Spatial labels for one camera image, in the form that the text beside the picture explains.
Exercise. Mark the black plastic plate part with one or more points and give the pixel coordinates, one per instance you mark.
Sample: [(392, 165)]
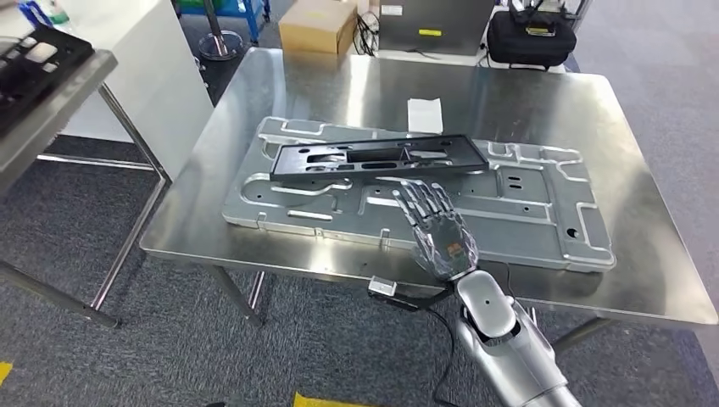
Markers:
[(474, 160), (67, 56)]

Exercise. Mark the grey equipment case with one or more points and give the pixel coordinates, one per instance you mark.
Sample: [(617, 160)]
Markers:
[(444, 19)]

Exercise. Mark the white low platform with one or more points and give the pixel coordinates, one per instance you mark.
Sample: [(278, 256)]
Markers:
[(460, 59)]

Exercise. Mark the stainless steel workbench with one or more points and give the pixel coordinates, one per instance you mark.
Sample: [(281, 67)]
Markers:
[(533, 95)]

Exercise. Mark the brown cardboard box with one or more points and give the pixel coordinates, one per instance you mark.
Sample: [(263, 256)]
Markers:
[(317, 27)]

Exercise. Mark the chrome stanchion with round base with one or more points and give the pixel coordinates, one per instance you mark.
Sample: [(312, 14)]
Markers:
[(221, 45)]

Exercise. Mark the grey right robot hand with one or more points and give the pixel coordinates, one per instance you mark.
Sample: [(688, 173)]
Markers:
[(444, 241)]

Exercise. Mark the white paper sheet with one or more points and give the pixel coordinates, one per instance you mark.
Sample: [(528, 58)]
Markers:
[(425, 115)]

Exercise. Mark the stainless steel side table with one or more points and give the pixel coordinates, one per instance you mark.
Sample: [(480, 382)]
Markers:
[(56, 104)]

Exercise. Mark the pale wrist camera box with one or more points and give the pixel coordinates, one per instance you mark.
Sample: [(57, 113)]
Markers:
[(382, 286)]

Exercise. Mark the white cabinet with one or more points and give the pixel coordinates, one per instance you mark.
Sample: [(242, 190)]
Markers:
[(149, 81)]

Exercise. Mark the black device with antennas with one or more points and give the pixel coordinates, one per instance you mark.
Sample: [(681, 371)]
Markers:
[(547, 7)]

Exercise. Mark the black carry bag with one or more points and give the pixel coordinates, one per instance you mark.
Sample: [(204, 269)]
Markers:
[(531, 45)]

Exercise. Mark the blue wheeled cart frame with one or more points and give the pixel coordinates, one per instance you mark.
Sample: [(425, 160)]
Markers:
[(253, 16)]

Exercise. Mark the grey stamped metal panel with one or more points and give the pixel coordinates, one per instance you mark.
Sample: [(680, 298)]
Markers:
[(505, 247)]

